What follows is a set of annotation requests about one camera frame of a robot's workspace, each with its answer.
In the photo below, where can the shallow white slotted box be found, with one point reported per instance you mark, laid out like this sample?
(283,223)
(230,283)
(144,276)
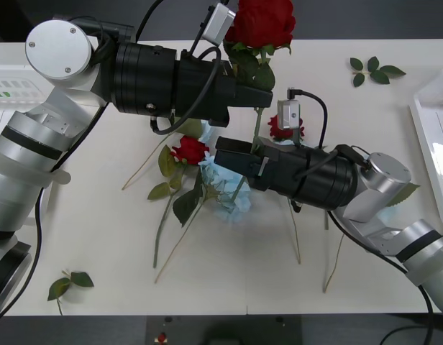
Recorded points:
(431,136)

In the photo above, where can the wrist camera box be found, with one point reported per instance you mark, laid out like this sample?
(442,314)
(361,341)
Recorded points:
(289,114)
(218,25)

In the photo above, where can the shallow white box green marks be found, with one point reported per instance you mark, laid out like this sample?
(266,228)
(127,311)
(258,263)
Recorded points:
(16,82)

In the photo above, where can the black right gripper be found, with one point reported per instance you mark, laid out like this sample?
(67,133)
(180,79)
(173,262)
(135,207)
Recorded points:
(282,169)

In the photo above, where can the pale blue flower tan stem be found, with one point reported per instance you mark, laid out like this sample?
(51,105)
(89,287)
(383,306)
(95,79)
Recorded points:
(225,190)
(405,194)
(187,128)
(296,233)

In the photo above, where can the loose twig two green leaves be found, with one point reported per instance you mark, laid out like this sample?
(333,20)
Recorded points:
(81,278)

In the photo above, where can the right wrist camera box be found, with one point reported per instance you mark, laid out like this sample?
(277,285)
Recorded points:
(289,114)

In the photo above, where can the large red rose green stem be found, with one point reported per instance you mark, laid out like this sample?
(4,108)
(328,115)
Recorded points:
(264,21)

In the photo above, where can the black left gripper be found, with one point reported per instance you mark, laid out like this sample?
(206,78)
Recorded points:
(200,86)

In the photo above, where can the loose twig five green leaves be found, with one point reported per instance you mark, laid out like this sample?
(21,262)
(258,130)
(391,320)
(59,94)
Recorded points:
(379,74)

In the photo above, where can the small red rose green stem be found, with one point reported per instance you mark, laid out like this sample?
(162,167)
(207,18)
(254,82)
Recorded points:
(273,125)
(189,149)

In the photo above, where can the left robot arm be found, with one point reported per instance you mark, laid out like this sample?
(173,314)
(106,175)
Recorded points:
(59,54)

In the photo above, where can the black robot base red button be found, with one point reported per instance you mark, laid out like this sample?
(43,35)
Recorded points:
(221,332)

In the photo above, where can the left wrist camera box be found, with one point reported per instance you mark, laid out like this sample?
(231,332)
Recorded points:
(218,25)

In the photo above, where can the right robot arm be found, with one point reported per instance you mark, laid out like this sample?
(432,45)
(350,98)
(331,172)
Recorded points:
(376,201)

